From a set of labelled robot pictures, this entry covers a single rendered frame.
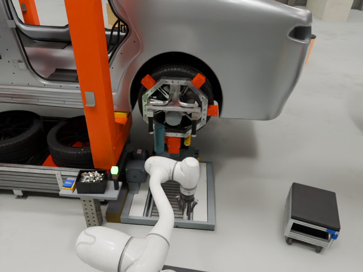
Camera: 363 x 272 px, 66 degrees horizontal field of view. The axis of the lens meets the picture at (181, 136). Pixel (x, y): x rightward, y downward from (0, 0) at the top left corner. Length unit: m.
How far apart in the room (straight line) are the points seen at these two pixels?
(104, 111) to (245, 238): 1.53
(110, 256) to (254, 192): 2.07
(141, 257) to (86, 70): 1.23
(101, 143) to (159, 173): 0.82
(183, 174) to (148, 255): 0.52
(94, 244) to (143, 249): 0.17
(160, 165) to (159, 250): 0.50
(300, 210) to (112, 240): 1.67
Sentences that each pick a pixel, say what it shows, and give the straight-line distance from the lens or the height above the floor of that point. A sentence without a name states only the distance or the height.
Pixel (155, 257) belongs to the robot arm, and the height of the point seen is 1.11.
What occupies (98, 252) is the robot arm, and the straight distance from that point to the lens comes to 1.07.
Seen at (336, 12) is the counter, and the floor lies 0.27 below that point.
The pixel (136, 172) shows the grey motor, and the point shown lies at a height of 0.37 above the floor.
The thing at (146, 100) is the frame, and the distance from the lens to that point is 2.34.
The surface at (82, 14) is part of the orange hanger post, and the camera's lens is 1.78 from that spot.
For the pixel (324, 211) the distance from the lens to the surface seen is 2.49.
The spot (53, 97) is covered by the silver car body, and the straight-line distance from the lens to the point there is 2.73.
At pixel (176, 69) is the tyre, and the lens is 2.30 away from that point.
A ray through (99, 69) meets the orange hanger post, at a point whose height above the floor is 1.34.
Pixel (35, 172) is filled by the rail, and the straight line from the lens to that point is 2.70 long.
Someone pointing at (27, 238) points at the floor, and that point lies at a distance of 2.70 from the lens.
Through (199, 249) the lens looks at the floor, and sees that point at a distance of 2.41.
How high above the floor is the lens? 2.00
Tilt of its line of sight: 34 degrees down
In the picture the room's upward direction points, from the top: 3 degrees clockwise
